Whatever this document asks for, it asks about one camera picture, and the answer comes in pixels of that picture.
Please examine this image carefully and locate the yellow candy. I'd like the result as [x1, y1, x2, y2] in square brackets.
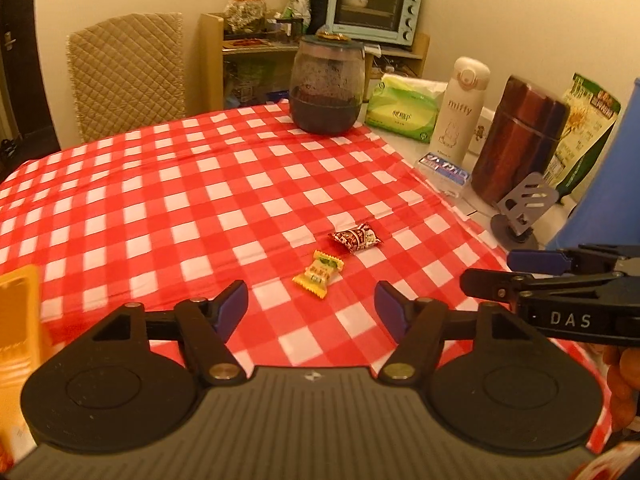
[292, 249, 346, 299]

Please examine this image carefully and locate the orange-lid plastic jar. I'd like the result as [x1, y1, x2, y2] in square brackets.
[223, 0, 268, 35]

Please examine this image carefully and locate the blue cylinder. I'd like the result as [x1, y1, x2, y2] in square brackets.
[544, 77, 640, 257]

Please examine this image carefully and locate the yellow plastic tray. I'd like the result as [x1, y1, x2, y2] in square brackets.
[0, 264, 54, 462]

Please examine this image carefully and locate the light blue toaster oven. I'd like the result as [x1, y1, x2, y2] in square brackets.
[324, 0, 423, 51]

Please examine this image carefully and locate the dark wooden door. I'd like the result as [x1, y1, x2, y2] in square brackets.
[0, 0, 61, 154]

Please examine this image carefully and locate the dark glass jar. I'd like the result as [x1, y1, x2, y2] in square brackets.
[288, 31, 366, 135]

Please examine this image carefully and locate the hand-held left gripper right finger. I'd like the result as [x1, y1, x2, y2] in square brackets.
[375, 280, 532, 382]

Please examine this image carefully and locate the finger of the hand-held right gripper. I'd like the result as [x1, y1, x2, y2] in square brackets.
[459, 268, 628, 307]
[506, 244, 640, 277]

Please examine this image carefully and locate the wooden shelf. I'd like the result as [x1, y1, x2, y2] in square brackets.
[199, 12, 431, 112]

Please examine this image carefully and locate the green printed carton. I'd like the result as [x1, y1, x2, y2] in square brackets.
[545, 73, 622, 206]

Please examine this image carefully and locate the quilted beige chair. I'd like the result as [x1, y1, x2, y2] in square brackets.
[66, 12, 187, 144]

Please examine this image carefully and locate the green tissue pack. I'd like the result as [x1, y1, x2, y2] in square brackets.
[364, 73, 449, 144]

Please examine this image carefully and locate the small blue white box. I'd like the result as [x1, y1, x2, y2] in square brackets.
[415, 152, 472, 199]

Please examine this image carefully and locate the red checkered tablecloth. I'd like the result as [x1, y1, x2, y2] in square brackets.
[0, 99, 640, 462]

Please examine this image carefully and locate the dark red candy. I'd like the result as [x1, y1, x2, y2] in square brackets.
[328, 222, 382, 256]

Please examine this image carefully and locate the dark red thermos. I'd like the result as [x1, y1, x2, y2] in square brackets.
[470, 74, 571, 207]

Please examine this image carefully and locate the white insulated bottle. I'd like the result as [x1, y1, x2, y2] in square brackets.
[429, 56, 489, 166]

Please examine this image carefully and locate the grey phone stand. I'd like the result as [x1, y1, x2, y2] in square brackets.
[489, 171, 560, 251]

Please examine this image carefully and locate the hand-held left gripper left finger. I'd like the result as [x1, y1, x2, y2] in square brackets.
[92, 280, 250, 387]

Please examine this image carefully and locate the person's right hand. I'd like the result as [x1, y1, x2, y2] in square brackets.
[602, 345, 640, 434]

